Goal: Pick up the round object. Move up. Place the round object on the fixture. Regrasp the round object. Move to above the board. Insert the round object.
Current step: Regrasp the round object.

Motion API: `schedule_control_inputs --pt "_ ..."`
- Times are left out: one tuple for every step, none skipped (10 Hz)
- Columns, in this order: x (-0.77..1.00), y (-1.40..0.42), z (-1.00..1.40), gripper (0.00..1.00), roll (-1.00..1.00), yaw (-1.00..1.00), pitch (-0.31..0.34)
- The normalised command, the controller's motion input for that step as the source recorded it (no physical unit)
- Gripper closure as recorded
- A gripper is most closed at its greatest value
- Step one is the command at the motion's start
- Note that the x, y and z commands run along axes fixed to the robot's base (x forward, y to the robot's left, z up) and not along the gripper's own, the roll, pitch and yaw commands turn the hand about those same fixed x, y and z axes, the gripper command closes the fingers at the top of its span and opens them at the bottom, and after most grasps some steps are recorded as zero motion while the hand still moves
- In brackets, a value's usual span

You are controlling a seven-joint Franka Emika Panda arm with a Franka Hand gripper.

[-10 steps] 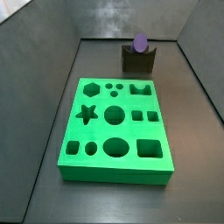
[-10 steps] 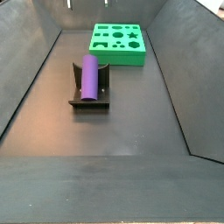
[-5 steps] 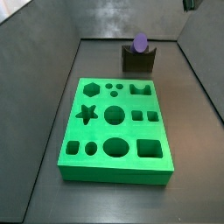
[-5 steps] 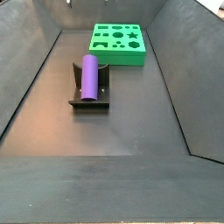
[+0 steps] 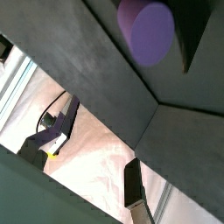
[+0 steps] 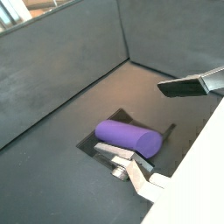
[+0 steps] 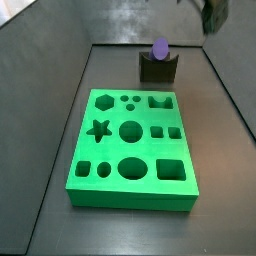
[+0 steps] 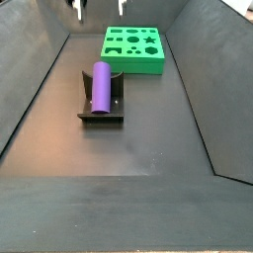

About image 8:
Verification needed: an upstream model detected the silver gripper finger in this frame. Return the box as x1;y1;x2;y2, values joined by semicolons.
72;0;82;22
118;0;127;17

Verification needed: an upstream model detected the purple cylinder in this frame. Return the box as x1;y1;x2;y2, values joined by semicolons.
92;61;111;114

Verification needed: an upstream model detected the green foam shape-sorter block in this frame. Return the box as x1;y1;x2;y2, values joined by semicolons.
101;27;165;74

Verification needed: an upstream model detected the black curved cradle stand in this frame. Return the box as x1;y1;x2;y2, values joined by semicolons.
77;71;125;123

